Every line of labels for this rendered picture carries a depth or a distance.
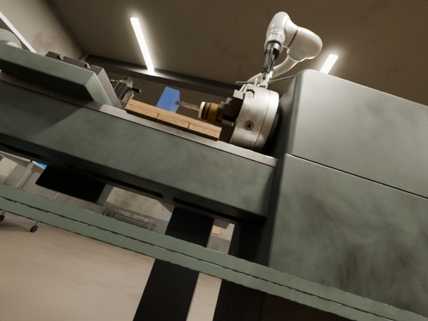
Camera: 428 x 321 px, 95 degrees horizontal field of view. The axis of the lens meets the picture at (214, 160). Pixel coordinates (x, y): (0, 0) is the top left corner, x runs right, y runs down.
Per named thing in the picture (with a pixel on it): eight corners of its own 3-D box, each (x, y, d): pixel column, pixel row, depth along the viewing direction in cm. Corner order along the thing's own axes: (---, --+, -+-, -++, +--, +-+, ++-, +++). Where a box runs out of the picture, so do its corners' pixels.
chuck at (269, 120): (244, 171, 96) (258, 116, 105) (267, 149, 66) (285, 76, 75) (237, 169, 96) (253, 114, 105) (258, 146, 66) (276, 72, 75)
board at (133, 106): (207, 175, 93) (209, 167, 95) (218, 138, 60) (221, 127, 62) (146, 156, 93) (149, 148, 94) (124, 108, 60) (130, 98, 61)
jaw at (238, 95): (244, 113, 84) (254, 91, 74) (242, 121, 81) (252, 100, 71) (220, 106, 84) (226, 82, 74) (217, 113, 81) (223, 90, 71)
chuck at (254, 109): (237, 169, 96) (253, 114, 105) (257, 146, 66) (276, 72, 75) (220, 163, 96) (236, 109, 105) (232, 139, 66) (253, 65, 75)
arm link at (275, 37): (285, 47, 100) (283, 56, 98) (267, 48, 104) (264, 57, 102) (285, 30, 92) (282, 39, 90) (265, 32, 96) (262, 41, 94)
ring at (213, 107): (224, 114, 91) (205, 109, 91) (228, 101, 83) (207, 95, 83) (219, 131, 88) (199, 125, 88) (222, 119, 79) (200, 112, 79)
